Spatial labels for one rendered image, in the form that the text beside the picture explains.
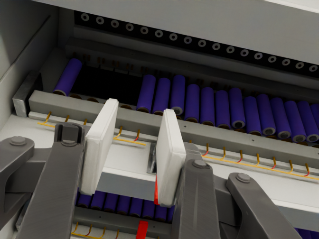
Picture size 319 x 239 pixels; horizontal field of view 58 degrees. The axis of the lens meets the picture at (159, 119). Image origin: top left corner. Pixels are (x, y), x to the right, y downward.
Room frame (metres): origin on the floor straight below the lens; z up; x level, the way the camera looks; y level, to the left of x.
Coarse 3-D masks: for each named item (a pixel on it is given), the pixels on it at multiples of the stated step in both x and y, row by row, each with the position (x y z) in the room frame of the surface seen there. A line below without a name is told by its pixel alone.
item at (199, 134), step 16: (32, 96) 0.28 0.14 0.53; (48, 96) 0.29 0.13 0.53; (64, 96) 0.30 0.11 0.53; (48, 112) 0.28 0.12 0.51; (64, 112) 0.28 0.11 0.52; (80, 112) 0.28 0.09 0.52; (96, 112) 0.28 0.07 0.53; (128, 112) 0.30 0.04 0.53; (144, 112) 0.30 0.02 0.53; (128, 128) 0.29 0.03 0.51; (144, 128) 0.29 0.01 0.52; (192, 128) 0.30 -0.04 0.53; (208, 128) 0.30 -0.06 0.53; (144, 144) 0.28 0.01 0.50; (208, 144) 0.30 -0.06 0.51; (224, 144) 0.30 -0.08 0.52; (240, 144) 0.30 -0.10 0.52; (256, 144) 0.30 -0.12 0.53; (272, 144) 0.31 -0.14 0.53; (288, 144) 0.31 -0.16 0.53; (224, 160) 0.28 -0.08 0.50; (240, 160) 0.29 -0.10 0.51; (288, 160) 0.30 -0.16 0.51; (304, 160) 0.30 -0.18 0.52; (304, 176) 0.29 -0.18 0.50
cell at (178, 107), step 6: (174, 78) 0.39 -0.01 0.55; (180, 78) 0.38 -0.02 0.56; (174, 84) 0.37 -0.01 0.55; (180, 84) 0.37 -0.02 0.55; (174, 90) 0.36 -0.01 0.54; (180, 90) 0.36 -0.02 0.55; (174, 96) 0.35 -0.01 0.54; (180, 96) 0.35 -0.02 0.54; (174, 102) 0.34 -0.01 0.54; (180, 102) 0.34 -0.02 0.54; (174, 108) 0.33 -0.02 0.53; (180, 108) 0.33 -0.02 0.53; (180, 114) 0.34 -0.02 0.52
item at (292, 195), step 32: (96, 32) 0.40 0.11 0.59; (32, 64) 0.33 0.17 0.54; (64, 64) 0.38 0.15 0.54; (224, 64) 0.42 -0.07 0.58; (256, 64) 0.42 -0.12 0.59; (0, 96) 0.26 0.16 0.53; (0, 128) 0.26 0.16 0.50; (32, 128) 0.27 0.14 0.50; (128, 160) 0.26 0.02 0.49; (128, 192) 0.25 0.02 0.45; (288, 192) 0.27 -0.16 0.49
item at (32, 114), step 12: (48, 120) 0.28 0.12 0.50; (60, 120) 0.28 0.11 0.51; (72, 120) 0.29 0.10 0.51; (132, 132) 0.29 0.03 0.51; (228, 156) 0.30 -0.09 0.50; (240, 156) 0.30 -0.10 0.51; (252, 156) 0.30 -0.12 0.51; (288, 168) 0.30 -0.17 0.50; (300, 168) 0.30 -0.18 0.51; (312, 168) 0.31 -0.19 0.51
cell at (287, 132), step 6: (270, 102) 0.39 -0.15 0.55; (276, 102) 0.39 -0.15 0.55; (282, 102) 0.39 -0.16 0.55; (276, 108) 0.38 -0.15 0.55; (282, 108) 0.38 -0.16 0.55; (276, 114) 0.37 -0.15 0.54; (282, 114) 0.36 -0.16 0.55; (276, 120) 0.36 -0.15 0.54; (282, 120) 0.35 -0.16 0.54; (276, 126) 0.35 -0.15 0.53; (282, 126) 0.34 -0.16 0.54; (288, 126) 0.35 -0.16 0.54; (276, 132) 0.34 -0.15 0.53; (282, 132) 0.34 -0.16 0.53; (288, 132) 0.34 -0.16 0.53; (282, 138) 0.34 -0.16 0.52
